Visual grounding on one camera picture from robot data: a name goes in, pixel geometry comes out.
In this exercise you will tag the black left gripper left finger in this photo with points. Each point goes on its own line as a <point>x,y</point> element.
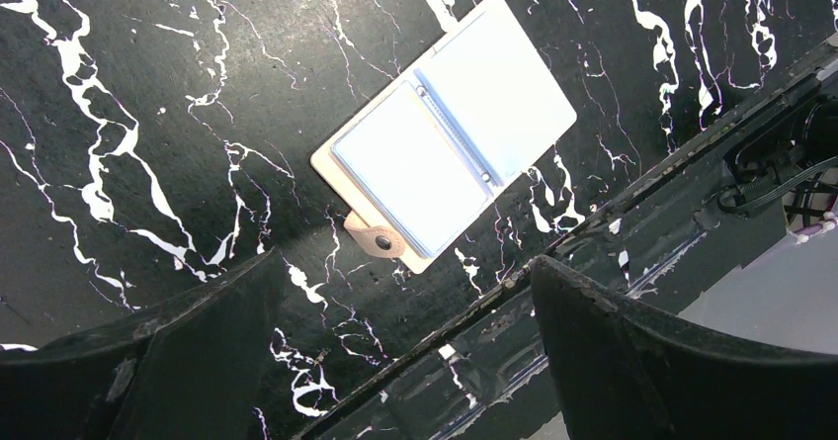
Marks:
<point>186,368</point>

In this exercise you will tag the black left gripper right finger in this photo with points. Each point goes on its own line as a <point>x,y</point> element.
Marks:
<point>623,369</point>

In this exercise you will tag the beige card holder wallet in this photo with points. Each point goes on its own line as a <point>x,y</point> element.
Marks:
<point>434,149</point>

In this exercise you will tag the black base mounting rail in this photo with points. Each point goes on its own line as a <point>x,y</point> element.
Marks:
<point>736,232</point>

